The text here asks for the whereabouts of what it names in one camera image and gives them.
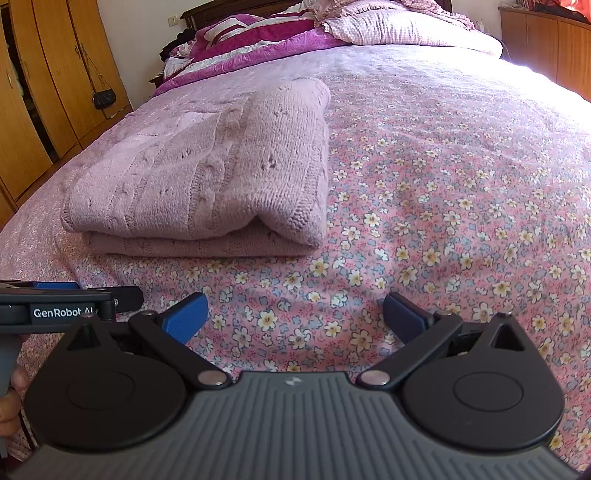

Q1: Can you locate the small black handbag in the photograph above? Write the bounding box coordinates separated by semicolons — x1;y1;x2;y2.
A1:
79;44;116;110

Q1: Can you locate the pink checked pillow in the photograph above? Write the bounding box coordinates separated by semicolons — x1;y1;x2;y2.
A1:
302;0;504;58

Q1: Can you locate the dark wooden headboard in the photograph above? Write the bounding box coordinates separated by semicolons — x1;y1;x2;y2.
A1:
180;0;305;31

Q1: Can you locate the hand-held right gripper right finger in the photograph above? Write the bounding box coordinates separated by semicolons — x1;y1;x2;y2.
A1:
358;291;531;389

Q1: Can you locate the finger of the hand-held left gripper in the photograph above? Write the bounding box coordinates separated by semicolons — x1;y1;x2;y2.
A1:
32;281;142;315

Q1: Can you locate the wooden dresser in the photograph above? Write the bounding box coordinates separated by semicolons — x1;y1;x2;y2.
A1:
499;4;591;102

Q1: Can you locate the dark clothes pile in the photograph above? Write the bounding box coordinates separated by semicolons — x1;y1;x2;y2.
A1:
159;28;197;61

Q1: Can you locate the pink knitted cardigan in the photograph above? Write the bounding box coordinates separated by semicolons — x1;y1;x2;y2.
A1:
61;76;331;258

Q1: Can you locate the orange curtain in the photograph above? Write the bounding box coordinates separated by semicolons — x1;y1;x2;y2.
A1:
556;0;591;19

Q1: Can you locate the pink floral bed sheet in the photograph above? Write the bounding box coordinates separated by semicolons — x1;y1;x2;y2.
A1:
0;39;591;467

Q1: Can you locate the person's left hand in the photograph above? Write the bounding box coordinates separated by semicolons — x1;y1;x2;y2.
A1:
0;362;31;437

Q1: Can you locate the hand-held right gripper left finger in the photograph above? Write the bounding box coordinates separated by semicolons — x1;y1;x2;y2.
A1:
65;292;232;389

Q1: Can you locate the magenta white striped quilt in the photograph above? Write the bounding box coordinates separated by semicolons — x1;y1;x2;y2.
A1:
152;13;352;95

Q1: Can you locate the wooden wardrobe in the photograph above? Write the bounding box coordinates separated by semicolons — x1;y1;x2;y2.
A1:
0;0;134;227

